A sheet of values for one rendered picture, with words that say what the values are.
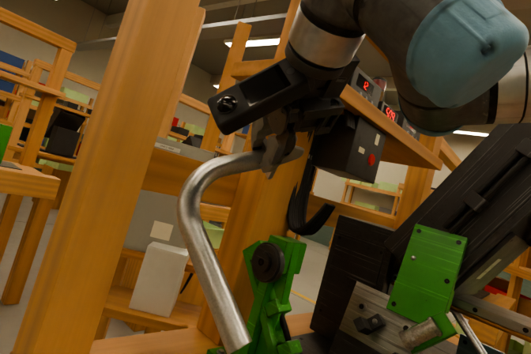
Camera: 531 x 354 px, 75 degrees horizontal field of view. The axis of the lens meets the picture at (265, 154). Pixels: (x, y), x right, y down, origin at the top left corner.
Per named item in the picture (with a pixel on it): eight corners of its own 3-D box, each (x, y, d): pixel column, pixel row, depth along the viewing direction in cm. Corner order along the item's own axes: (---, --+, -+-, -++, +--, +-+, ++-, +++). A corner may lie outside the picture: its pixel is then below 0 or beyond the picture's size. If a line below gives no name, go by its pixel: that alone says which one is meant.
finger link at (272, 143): (299, 179, 54) (317, 136, 47) (264, 187, 51) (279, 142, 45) (289, 165, 56) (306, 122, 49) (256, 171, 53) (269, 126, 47)
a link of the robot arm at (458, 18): (518, 84, 30) (432, 9, 35) (557, 4, 20) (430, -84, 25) (438, 139, 32) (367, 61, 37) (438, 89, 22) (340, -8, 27)
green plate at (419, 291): (447, 339, 75) (474, 249, 81) (438, 333, 70) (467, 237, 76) (397, 315, 83) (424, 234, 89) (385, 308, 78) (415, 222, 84)
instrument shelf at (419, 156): (441, 171, 133) (443, 160, 134) (307, 73, 70) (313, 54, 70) (380, 161, 151) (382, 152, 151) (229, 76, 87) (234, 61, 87)
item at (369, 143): (375, 184, 99) (388, 134, 101) (346, 171, 87) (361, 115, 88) (339, 176, 108) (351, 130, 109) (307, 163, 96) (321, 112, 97)
